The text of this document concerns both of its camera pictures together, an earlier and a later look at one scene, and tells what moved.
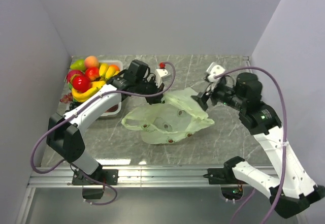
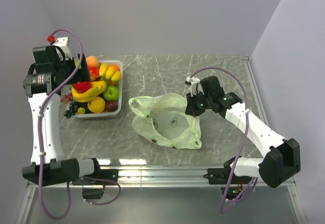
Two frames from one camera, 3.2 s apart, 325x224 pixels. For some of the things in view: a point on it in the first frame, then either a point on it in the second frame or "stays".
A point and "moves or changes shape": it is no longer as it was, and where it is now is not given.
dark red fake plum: x=112 y=108 stays
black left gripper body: x=150 y=88 to x=66 y=67
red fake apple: x=93 y=73 stays
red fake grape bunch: x=67 y=98 stays
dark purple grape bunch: x=72 y=105 stays
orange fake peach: x=91 y=61 stays
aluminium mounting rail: x=59 y=177 stays
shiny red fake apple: x=81 y=84 stays
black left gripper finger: x=155 y=99 to x=83 y=74
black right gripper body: x=225 y=94 to x=199 y=103
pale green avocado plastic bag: x=177 y=117 moves or changes shape
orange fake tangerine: x=117 y=68 stays
